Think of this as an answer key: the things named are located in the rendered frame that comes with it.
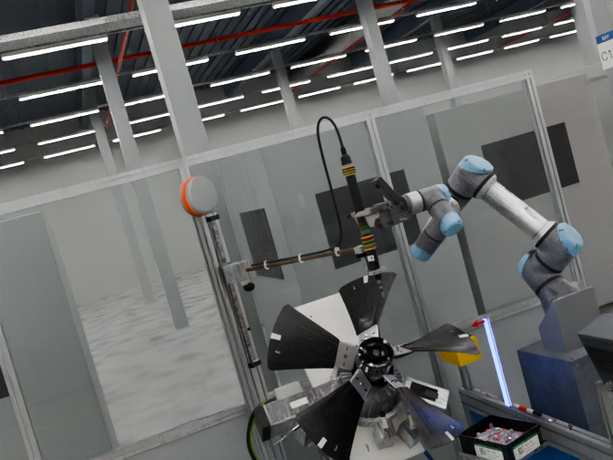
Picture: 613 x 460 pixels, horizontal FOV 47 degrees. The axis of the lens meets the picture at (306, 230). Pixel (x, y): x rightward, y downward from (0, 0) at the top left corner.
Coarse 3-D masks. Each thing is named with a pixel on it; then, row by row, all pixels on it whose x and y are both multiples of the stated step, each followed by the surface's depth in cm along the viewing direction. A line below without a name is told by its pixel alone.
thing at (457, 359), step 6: (474, 342) 268; (444, 354) 276; (450, 354) 271; (456, 354) 266; (462, 354) 266; (468, 354) 267; (480, 354) 268; (444, 360) 277; (450, 360) 273; (456, 360) 267; (462, 360) 266; (468, 360) 267; (474, 360) 268
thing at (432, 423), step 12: (408, 396) 222; (408, 408) 217; (420, 408) 220; (432, 408) 226; (420, 420) 215; (432, 420) 218; (444, 420) 222; (420, 432) 211; (432, 432) 213; (444, 432) 216; (456, 432) 219; (432, 444) 209; (444, 444) 212
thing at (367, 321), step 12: (372, 276) 253; (384, 276) 251; (348, 288) 255; (360, 288) 252; (372, 288) 249; (384, 288) 246; (348, 300) 253; (360, 300) 249; (372, 300) 245; (384, 300) 242; (348, 312) 250; (360, 312) 246; (372, 312) 242; (360, 324) 243; (372, 324) 239
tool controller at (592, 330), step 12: (600, 324) 186; (612, 324) 182; (588, 336) 184; (600, 336) 180; (612, 336) 177; (588, 348) 186; (600, 348) 181; (612, 348) 176; (600, 360) 184; (612, 360) 179; (600, 372) 188; (612, 372) 183; (612, 384) 185
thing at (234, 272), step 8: (224, 264) 273; (232, 264) 271; (240, 264) 266; (248, 264) 270; (224, 272) 271; (232, 272) 269; (240, 272) 266; (248, 272) 269; (232, 280) 270; (240, 280) 267
